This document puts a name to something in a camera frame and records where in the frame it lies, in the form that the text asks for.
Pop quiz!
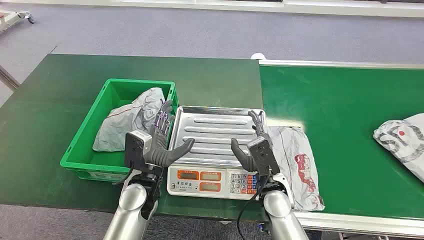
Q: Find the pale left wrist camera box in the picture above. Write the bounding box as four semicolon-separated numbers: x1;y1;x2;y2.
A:
124;130;153;170

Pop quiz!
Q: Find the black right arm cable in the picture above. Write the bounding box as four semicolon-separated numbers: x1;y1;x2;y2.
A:
236;175;266;240

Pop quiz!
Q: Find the grey mailer package red print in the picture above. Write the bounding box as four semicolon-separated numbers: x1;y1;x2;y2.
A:
266;125;326;213

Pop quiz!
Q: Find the grey metal bar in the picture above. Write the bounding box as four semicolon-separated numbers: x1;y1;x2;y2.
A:
0;65;21;91

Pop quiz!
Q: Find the white scale with steel tray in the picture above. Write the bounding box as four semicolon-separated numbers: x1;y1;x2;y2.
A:
166;105;269;201

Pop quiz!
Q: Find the white cart leg with wheel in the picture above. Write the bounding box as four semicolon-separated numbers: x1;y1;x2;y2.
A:
0;9;36;32

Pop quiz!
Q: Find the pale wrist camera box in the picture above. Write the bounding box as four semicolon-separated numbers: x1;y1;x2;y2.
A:
124;130;153;170
247;136;281;176

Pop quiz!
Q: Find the crumpled grey mailer package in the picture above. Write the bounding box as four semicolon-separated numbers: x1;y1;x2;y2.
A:
92;87;167;153

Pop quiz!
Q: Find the green plastic crate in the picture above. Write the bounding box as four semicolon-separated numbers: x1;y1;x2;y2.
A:
59;78;180;182

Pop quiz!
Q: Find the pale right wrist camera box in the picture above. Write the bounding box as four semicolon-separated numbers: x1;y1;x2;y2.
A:
247;136;281;176

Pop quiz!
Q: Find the white mailer package black print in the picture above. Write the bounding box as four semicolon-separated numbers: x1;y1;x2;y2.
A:
373;113;424;184

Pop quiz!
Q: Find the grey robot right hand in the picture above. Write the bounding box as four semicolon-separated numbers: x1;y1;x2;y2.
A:
230;109;273;173

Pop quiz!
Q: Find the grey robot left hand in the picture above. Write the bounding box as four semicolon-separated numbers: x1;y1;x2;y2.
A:
144;99;196;169

